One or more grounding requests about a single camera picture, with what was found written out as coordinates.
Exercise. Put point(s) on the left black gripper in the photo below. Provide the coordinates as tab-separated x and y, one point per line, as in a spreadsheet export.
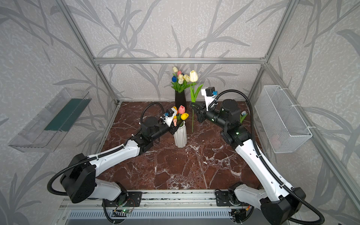
171	128

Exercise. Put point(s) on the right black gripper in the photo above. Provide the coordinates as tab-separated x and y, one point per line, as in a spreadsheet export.
202	115

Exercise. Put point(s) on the white ribbed vase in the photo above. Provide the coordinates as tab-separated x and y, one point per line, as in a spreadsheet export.
180	136

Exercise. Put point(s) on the bunch of remaining tulips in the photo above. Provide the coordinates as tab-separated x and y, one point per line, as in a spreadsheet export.
180	116

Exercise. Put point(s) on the black cylindrical vase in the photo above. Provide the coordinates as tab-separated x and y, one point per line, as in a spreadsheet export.
180	99

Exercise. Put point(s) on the pale yellow tulip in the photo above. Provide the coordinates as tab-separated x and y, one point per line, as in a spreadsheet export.
180	79

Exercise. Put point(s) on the light blue tulip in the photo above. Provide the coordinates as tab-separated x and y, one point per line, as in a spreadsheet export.
243	116

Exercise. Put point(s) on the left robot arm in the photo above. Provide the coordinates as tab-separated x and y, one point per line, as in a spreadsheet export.
81	181

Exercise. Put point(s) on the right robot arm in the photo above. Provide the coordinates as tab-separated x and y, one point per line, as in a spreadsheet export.
276	204

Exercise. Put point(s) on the pink object in basket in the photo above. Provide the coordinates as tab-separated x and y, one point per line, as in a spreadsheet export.
275	141

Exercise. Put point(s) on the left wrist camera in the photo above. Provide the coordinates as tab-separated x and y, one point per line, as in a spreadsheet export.
169	116

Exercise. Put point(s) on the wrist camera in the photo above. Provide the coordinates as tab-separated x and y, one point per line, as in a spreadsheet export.
209	96
169	116

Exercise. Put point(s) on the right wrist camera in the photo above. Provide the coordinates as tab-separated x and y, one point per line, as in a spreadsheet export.
209	96

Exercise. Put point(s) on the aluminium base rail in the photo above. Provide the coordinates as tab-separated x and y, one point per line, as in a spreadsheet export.
162	204

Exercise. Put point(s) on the white wire mesh basket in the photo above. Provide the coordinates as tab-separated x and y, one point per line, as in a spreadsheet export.
279	116

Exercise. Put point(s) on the horizontal aluminium frame bar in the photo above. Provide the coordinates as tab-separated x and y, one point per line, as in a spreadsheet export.
101	60

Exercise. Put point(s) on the clear plastic wall tray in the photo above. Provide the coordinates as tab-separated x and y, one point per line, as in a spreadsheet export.
45	132

